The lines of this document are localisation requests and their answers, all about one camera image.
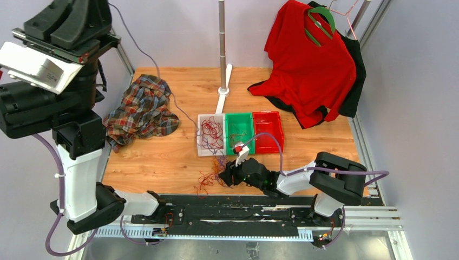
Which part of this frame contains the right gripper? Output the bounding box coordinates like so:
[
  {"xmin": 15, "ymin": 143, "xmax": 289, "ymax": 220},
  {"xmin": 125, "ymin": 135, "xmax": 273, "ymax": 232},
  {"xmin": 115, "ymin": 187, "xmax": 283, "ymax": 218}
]
[{"xmin": 219, "ymin": 154, "xmax": 265, "ymax": 191}]

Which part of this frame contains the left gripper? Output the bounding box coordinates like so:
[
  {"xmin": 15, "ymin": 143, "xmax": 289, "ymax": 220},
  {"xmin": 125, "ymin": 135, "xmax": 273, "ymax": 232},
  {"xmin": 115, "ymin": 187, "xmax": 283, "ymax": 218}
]
[{"xmin": 16, "ymin": 0, "xmax": 123, "ymax": 113}]

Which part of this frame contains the orange cable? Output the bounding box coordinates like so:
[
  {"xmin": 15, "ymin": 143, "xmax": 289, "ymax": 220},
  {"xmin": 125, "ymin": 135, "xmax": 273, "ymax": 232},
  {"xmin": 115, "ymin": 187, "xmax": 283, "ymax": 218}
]
[{"xmin": 228, "ymin": 123, "xmax": 250, "ymax": 146}]

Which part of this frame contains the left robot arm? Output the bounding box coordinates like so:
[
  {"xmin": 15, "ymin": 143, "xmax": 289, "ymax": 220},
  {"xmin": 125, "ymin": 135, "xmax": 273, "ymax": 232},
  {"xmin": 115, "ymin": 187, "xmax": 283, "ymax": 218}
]
[{"xmin": 1, "ymin": 1, "xmax": 166, "ymax": 235}]

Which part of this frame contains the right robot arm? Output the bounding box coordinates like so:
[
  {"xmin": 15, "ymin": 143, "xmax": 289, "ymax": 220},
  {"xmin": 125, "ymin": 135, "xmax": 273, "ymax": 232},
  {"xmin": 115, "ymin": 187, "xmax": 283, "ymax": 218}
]
[{"xmin": 218, "ymin": 152, "xmax": 367, "ymax": 226}]

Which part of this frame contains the green plastic bin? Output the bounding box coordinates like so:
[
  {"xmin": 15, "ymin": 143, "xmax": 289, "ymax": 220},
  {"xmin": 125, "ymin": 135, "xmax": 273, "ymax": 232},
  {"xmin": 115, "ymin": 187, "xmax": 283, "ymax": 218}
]
[{"xmin": 225, "ymin": 112, "xmax": 255, "ymax": 156}]

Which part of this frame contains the white plastic bin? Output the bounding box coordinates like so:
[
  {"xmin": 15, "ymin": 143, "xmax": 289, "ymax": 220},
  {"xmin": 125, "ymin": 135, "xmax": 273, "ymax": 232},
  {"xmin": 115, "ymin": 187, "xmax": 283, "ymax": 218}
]
[{"xmin": 196, "ymin": 114, "xmax": 226, "ymax": 157}]

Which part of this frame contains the red plastic bin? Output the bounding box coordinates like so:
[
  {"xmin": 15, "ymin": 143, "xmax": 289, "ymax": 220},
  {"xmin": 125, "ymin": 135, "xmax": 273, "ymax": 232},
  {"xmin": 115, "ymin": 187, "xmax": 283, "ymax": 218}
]
[{"xmin": 252, "ymin": 111, "xmax": 284, "ymax": 154}]

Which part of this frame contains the clothes rack pole with base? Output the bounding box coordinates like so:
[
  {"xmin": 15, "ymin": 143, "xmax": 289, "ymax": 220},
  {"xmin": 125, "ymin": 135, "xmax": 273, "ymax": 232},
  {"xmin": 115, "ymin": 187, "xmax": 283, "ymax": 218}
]
[{"xmin": 215, "ymin": 0, "xmax": 233, "ymax": 114}]

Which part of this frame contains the plaid shirt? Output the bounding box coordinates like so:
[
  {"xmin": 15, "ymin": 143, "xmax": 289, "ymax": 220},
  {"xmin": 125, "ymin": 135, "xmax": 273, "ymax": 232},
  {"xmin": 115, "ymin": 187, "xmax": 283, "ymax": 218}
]
[{"xmin": 103, "ymin": 74, "xmax": 181, "ymax": 153}]

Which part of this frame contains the red t-shirt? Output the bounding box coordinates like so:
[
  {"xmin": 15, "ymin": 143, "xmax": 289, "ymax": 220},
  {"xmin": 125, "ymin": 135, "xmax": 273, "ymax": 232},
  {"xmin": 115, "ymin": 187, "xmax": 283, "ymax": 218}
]
[{"xmin": 247, "ymin": 0, "xmax": 357, "ymax": 128}]

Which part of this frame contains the black t-shirt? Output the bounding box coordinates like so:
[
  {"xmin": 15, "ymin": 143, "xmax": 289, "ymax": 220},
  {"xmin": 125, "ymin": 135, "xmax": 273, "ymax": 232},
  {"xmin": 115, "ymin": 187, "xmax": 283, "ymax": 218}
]
[{"xmin": 265, "ymin": 1, "xmax": 367, "ymax": 119}]

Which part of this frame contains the green hanger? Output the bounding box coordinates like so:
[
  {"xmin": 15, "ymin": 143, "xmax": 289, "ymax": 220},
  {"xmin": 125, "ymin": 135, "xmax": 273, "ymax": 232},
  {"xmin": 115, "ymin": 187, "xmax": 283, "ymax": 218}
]
[{"xmin": 304, "ymin": 6, "xmax": 336, "ymax": 47}]

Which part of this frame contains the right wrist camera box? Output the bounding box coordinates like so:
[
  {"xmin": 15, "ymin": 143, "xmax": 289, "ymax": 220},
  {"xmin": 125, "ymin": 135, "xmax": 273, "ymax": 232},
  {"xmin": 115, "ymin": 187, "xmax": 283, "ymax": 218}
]
[{"xmin": 233, "ymin": 142, "xmax": 250, "ymax": 166}]

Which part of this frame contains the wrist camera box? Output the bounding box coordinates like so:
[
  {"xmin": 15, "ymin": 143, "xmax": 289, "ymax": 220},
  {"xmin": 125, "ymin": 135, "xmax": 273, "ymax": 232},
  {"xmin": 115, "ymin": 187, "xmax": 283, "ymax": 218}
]
[
  {"xmin": 233, "ymin": 142, "xmax": 250, "ymax": 166},
  {"xmin": 1, "ymin": 42, "xmax": 83, "ymax": 95}
]

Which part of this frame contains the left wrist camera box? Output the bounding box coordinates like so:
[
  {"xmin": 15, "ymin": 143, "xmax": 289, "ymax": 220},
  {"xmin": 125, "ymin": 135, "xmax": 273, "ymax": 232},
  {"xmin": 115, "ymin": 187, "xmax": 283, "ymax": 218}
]
[{"xmin": 1, "ymin": 42, "xmax": 83, "ymax": 95}]

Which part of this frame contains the aluminium frame rail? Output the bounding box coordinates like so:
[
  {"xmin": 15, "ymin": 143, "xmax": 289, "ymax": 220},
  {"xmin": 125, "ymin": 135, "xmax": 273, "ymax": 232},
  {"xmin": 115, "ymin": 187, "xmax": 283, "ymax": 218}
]
[{"xmin": 108, "ymin": 28, "xmax": 135, "ymax": 78}]

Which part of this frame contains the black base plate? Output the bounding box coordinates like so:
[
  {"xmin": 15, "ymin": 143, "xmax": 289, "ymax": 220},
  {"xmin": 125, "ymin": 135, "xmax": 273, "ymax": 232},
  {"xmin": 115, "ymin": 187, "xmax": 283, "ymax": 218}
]
[{"xmin": 131, "ymin": 195, "xmax": 342, "ymax": 237}]

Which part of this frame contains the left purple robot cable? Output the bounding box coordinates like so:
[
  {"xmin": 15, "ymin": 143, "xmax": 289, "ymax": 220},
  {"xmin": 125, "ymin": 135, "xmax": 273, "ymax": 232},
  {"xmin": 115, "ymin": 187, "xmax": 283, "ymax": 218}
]
[{"xmin": 32, "ymin": 133, "xmax": 169, "ymax": 258}]

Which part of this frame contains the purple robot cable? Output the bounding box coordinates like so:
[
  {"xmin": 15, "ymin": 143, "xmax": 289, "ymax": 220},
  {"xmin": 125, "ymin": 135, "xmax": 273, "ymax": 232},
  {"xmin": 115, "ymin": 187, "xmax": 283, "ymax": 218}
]
[
  {"xmin": 32, "ymin": 133, "xmax": 169, "ymax": 258},
  {"xmin": 238, "ymin": 132, "xmax": 390, "ymax": 249}
]

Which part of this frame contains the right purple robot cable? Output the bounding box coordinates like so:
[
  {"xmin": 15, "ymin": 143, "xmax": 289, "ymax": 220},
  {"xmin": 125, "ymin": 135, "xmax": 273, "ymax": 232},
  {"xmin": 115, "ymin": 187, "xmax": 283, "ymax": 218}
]
[{"xmin": 238, "ymin": 132, "xmax": 390, "ymax": 249}]

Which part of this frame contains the pink wire hanger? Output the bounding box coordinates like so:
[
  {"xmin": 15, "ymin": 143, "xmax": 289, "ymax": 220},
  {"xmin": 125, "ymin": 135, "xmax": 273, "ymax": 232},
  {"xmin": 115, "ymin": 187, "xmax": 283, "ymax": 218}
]
[{"xmin": 327, "ymin": 0, "xmax": 361, "ymax": 40}]

